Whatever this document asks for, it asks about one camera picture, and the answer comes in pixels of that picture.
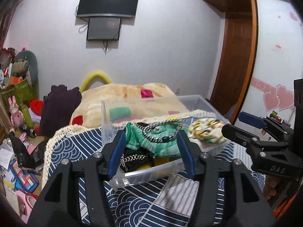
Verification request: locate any black pouch with chain strap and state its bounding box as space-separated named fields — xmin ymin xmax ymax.
xmin=120 ymin=148 xmax=154 ymax=173

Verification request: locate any green knitted cloth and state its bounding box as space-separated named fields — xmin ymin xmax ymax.
xmin=125 ymin=119 xmax=186 ymax=158

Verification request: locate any clear plastic storage bin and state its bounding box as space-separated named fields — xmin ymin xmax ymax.
xmin=101 ymin=95 xmax=229 ymax=190

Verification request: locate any black white braided cord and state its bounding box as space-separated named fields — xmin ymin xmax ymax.
xmin=137 ymin=119 xmax=184 ymax=144

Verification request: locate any blue pencil case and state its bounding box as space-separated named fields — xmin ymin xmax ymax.
xmin=9 ymin=159 xmax=39 ymax=193

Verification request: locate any white wardrobe sliding door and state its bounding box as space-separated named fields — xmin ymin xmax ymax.
xmin=241 ymin=0 xmax=302 ymax=126

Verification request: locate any blue white patterned tablecloth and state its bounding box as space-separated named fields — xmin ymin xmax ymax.
xmin=41 ymin=109 xmax=266 ymax=227

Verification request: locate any green bottle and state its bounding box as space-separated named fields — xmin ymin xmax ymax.
xmin=21 ymin=104 xmax=34 ymax=128

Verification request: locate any pink bunny plush toy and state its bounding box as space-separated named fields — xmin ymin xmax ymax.
xmin=8 ymin=96 xmax=24 ymax=129

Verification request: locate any dark purple garment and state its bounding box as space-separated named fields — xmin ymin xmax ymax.
xmin=39 ymin=85 xmax=82 ymax=138

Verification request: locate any red plush item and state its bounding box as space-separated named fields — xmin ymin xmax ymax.
xmin=30 ymin=98 xmax=44 ymax=116

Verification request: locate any beige fleece blanket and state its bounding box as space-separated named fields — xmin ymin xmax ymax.
xmin=70 ymin=83 xmax=189 ymax=128

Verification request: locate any green cardboard box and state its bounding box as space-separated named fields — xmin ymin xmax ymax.
xmin=1 ymin=79 xmax=37 ymax=106

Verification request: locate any grey green plush pillow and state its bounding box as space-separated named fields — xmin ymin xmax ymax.
xmin=12 ymin=50 xmax=38 ymax=87

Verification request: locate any yellow curved plush headrest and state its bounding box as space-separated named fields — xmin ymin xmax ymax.
xmin=80 ymin=70 xmax=112 ymax=93

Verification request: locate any small wall-mounted black screen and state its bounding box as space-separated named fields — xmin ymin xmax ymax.
xmin=86 ymin=17 xmax=122 ymax=40

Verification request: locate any large wall-mounted black television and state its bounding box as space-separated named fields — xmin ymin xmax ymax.
xmin=77 ymin=0 xmax=138 ymax=18

